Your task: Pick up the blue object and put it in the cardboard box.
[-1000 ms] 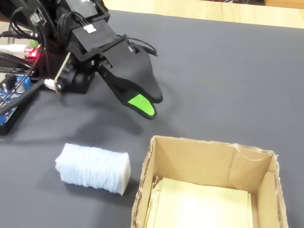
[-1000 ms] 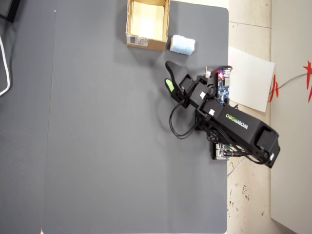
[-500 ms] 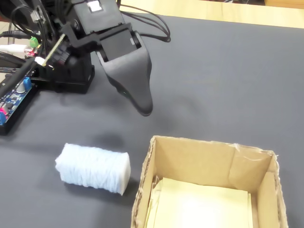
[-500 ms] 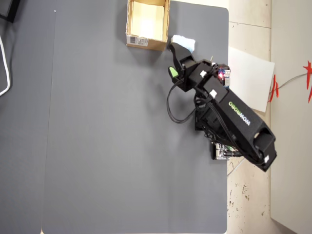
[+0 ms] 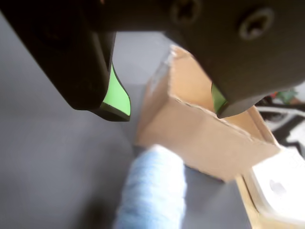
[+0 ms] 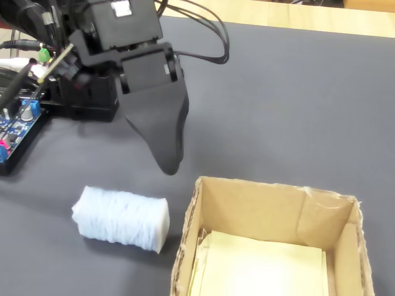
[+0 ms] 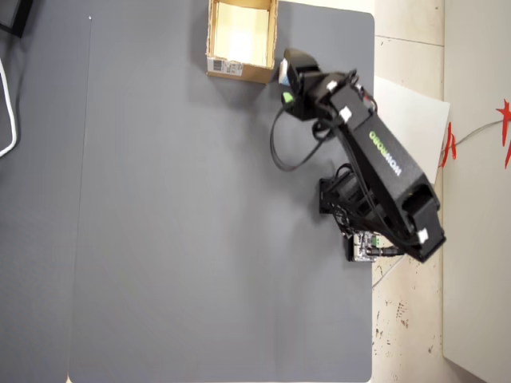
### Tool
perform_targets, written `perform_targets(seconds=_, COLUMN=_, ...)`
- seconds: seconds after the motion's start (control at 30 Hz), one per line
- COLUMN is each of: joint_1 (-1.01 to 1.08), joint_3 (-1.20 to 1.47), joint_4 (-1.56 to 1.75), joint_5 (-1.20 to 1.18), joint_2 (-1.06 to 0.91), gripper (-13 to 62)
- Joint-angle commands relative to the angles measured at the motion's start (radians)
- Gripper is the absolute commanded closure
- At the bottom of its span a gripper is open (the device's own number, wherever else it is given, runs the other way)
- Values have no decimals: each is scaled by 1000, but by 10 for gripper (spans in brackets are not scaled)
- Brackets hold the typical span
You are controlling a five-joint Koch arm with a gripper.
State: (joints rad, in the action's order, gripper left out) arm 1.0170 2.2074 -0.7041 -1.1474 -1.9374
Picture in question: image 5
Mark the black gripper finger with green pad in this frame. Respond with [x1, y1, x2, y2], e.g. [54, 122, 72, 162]
[0, 0, 132, 123]
[163, 0, 305, 119]

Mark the block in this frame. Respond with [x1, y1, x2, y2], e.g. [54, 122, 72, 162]
[112, 144, 187, 229]

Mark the grey textured mat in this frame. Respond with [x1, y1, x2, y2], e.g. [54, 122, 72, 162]
[0, 11, 254, 229]

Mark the open cardboard box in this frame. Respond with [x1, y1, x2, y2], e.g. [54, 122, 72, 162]
[132, 44, 283, 183]

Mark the white plastic device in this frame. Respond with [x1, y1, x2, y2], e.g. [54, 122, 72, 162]
[247, 147, 305, 218]

